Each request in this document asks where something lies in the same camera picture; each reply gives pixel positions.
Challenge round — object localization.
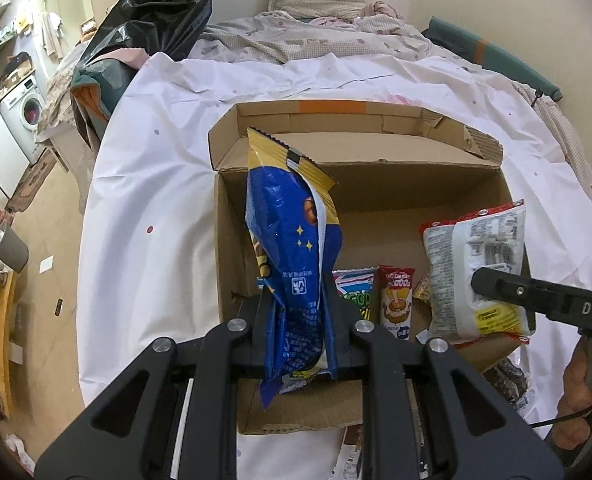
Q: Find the white red-edged cracker packet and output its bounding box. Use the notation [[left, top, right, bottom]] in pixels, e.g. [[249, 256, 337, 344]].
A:
[[418, 200, 537, 351]]

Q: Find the white black-print snack packet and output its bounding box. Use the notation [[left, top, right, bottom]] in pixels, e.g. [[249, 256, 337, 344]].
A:
[[331, 427, 365, 480]]

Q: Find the green rolled mat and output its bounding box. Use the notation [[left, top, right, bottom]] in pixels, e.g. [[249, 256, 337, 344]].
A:
[[422, 16, 563, 102]]

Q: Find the brown cardboard box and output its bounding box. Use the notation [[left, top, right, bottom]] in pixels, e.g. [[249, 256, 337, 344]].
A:
[[207, 100, 533, 436]]

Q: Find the grey waste bin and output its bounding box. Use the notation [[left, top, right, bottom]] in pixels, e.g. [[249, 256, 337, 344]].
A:
[[0, 222, 30, 274]]

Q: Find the yellow snack packet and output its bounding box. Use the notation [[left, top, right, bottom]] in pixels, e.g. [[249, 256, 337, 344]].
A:
[[413, 272, 433, 306]]

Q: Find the white hanging towel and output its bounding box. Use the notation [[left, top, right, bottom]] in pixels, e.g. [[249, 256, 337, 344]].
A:
[[41, 10, 65, 59]]

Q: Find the person's right hand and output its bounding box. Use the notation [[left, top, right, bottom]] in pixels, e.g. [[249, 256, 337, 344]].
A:
[[550, 339, 592, 454]]

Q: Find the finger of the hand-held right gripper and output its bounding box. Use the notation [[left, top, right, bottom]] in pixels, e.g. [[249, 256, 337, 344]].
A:
[[470, 267, 577, 322]]

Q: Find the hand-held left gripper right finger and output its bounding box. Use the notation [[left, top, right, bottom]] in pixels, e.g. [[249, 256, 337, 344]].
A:
[[322, 280, 565, 480]]

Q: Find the brown floor rug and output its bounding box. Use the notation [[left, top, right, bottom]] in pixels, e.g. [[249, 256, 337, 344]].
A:
[[5, 149, 57, 214]]

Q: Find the pink cloth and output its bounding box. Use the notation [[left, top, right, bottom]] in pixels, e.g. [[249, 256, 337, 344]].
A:
[[358, 1, 402, 21]]

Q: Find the floral grey duvet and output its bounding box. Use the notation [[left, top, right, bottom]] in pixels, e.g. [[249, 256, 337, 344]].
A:
[[190, 9, 433, 67]]

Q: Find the dark brown snack packet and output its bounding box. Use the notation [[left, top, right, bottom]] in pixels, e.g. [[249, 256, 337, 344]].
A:
[[482, 357, 533, 412]]

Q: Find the floral cloth pile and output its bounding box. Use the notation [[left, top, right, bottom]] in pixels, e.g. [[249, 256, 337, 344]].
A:
[[37, 45, 93, 137]]

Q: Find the small red cake packet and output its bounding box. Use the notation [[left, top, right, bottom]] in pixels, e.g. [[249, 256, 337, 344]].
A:
[[377, 264, 417, 342]]

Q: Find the light blue puffed snack bag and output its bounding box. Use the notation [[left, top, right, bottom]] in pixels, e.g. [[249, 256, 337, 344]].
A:
[[332, 267, 379, 322]]

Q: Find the black plastic bag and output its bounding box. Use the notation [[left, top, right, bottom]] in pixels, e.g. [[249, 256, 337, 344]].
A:
[[72, 0, 215, 147]]

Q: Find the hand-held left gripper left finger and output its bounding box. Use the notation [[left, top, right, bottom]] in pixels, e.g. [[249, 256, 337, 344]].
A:
[[35, 291, 277, 480]]

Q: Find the dark blue yellow snack bag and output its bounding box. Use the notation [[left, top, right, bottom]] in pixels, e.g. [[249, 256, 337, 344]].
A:
[[245, 126, 340, 409]]

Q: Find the white washing machine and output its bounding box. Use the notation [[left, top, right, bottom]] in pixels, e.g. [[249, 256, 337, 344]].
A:
[[0, 76, 47, 162]]

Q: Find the yellow wooden stool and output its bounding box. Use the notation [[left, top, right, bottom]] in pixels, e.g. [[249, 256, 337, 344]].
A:
[[0, 270, 20, 417]]

